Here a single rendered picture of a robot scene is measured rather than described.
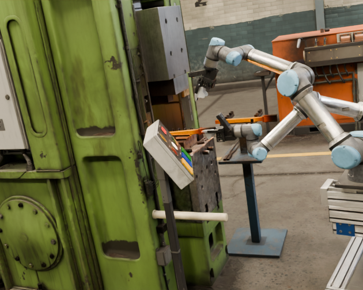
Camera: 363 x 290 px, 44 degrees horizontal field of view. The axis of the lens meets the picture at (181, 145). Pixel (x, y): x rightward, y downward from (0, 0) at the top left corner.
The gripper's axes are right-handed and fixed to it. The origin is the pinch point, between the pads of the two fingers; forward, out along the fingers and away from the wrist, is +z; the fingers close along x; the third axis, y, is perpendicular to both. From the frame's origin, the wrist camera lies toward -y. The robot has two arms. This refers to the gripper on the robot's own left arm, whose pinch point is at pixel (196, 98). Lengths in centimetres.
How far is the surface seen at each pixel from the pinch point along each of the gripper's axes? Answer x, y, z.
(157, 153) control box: -59, 8, 10
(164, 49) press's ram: -2.6, -25.1, -19.8
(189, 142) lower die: 10.6, 1.6, 32.5
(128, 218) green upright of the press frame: -24, -11, 78
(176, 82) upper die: 4.9, -15.9, -2.1
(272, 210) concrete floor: 118, 60, 110
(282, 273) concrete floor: 23, 85, 97
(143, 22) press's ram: -3, -42, -30
